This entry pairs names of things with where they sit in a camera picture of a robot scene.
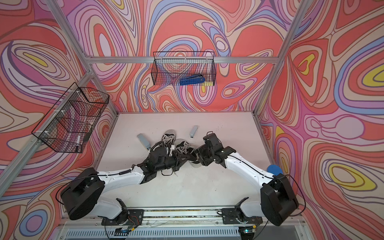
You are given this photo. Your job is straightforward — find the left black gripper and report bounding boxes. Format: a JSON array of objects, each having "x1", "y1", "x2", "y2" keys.
[{"x1": 155, "y1": 151, "x2": 191, "y2": 174}]

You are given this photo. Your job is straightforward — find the black white sneaker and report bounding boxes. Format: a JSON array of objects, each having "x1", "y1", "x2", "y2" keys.
[
  {"x1": 161, "y1": 130, "x2": 176, "y2": 149},
  {"x1": 174, "y1": 139, "x2": 202, "y2": 168}
]

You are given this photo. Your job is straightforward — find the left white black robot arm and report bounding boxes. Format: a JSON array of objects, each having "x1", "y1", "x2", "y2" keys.
[{"x1": 60, "y1": 147, "x2": 187, "y2": 225}]

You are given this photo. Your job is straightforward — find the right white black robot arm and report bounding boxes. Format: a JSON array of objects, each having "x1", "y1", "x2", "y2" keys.
[{"x1": 197, "y1": 133, "x2": 299, "y2": 226}]

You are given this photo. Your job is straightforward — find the small grey white device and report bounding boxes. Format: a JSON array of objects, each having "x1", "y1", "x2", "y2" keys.
[{"x1": 190, "y1": 125, "x2": 199, "y2": 139}]

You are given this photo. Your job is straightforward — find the yellow item in basket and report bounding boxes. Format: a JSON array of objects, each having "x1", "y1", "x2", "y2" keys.
[{"x1": 202, "y1": 82, "x2": 215, "y2": 87}]

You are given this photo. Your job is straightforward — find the blue tool in basket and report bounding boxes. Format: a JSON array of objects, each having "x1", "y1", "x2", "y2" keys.
[{"x1": 179, "y1": 74, "x2": 206, "y2": 86}]

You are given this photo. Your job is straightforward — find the white marker in basket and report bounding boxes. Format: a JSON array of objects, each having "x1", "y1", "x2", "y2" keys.
[{"x1": 75, "y1": 135, "x2": 81, "y2": 153}]

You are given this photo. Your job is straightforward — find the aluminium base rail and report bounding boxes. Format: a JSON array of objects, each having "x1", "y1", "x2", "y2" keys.
[{"x1": 61, "y1": 205, "x2": 304, "y2": 229}]

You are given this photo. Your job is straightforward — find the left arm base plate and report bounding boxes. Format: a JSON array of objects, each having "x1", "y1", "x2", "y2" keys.
[{"x1": 102, "y1": 209, "x2": 144, "y2": 227}]

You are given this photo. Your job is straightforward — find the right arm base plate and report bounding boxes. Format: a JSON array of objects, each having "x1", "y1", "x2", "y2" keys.
[{"x1": 217, "y1": 208, "x2": 263, "y2": 226}]

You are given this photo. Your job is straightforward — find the black wire basket back wall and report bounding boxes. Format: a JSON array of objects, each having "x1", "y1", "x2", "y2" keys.
[{"x1": 151, "y1": 51, "x2": 217, "y2": 86}]

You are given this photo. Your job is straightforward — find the black wire basket wall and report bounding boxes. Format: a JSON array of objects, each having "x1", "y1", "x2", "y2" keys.
[
  {"x1": 31, "y1": 83, "x2": 110, "y2": 154},
  {"x1": 151, "y1": 51, "x2": 217, "y2": 86}
]

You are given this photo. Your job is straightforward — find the black wire basket left wall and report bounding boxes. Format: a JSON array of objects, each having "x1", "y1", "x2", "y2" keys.
[{"x1": 31, "y1": 83, "x2": 110, "y2": 154}]

